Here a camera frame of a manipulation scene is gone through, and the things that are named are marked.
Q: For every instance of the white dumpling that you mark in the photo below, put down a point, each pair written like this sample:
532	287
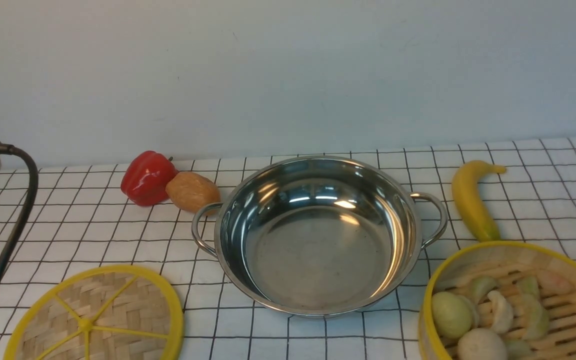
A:
503	312

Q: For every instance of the green dumpling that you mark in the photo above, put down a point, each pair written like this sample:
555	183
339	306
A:
537	319

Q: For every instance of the pink dumpling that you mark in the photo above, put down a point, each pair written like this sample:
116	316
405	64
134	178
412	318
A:
554	282

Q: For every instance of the stainless steel pot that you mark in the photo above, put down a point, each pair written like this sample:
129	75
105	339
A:
319	236

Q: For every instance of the white round bun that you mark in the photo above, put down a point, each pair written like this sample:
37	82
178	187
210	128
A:
481	344

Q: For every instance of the bamboo steamer lid yellow rim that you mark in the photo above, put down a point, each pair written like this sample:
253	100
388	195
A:
115	312

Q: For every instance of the red bell pepper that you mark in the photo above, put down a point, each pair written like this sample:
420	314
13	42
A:
145	180

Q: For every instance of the pale green round bun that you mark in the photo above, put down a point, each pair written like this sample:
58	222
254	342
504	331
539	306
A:
451	315

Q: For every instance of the bamboo steamer basket yellow rim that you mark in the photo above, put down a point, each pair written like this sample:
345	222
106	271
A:
510	268

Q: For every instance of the brown potato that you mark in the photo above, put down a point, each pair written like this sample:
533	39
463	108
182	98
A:
191	191

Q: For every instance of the yellow banana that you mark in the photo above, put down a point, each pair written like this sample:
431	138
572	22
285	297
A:
468	202

